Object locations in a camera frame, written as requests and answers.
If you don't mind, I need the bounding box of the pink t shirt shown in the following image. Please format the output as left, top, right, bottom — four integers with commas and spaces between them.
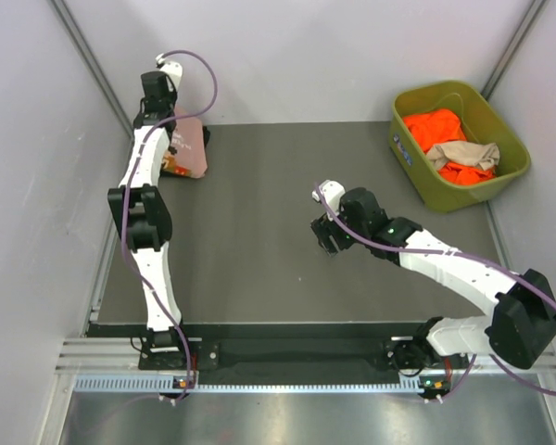
160, 117, 208, 179

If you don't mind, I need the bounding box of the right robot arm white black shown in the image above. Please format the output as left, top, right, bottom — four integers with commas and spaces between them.
310, 180, 556, 370

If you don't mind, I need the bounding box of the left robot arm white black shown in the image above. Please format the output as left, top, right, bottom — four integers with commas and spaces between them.
107, 70, 192, 368

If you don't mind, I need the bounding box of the folded black t shirt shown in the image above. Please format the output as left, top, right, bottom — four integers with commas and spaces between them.
202, 126, 211, 151

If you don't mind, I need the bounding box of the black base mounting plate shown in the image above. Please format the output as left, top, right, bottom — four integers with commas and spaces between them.
131, 320, 469, 387

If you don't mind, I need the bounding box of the orange t shirt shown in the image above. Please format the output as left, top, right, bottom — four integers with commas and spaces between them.
402, 108, 498, 186

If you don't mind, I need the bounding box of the beige t shirt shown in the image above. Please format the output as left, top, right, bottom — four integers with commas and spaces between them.
425, 141, 500, 171

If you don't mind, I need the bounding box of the olive green plastic bin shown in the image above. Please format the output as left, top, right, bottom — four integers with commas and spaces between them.
388, 80, 531, 213

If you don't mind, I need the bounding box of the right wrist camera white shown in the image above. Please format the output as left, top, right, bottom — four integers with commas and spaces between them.
311, 180, 346, 221

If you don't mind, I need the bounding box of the left aluminium corner post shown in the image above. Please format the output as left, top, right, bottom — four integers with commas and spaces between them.
47, 0, 133, 138

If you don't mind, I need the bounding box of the aluminium corner post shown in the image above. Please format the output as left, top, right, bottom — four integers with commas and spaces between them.
47, 0, 133, 138
480, 0, 550, 100

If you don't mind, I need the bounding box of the right aluminium corner post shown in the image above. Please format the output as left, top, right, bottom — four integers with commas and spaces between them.
480, 0, 550, 100

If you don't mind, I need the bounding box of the grey slotted cable duct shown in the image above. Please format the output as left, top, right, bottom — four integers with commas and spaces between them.
73, 375, 446, 394

